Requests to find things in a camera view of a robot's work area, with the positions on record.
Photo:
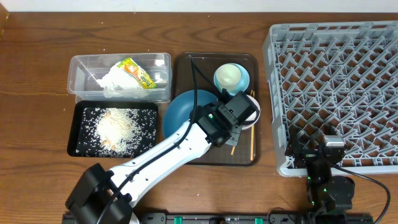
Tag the rice leftovers pile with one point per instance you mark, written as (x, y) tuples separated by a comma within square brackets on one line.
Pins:
[(116, 132)]

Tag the black tray bin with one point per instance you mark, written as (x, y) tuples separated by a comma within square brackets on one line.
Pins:
[(80, 106)]

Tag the wooden chopstick right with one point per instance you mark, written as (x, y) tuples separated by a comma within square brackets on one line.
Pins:
[(252, 135)]

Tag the grey dishwasher rack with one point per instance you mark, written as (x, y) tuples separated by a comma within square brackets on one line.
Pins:
[(340, 76)]

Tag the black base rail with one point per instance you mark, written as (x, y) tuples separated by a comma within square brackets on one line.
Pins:
[(274, 218)]

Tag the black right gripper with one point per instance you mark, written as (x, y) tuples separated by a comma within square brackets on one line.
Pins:
[(294, 148)]

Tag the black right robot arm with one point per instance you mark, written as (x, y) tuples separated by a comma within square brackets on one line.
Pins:
[(330, 195)]

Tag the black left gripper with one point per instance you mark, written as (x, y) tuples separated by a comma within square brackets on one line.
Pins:
[(237, 141)]

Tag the wooden chopstick left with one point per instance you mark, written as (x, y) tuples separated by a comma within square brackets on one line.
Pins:
[(233, 150)]

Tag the clear plastic bin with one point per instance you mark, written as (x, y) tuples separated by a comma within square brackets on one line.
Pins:
[(85, 69)]

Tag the dark blue plate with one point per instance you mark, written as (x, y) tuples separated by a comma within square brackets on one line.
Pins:
[(180, 108)]

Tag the green yellow snack wrapper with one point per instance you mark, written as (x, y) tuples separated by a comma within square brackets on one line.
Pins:
[(137, 72)]

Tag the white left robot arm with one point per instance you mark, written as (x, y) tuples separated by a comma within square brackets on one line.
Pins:
[(109, 196)]

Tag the white napkin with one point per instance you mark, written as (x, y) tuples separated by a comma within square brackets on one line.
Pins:
[(118, 83)]

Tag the wooden chopstick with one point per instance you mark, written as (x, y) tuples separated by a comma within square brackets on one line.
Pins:
[(233, 150), (252, 135)]

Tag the cream plastic cup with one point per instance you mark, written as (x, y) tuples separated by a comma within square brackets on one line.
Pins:
[(227, 76)]

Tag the light blue small bowl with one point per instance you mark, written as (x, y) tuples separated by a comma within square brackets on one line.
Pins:
[(243, 83)]

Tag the pink bowl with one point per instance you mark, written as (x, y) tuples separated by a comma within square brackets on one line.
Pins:
[(254, 117)]

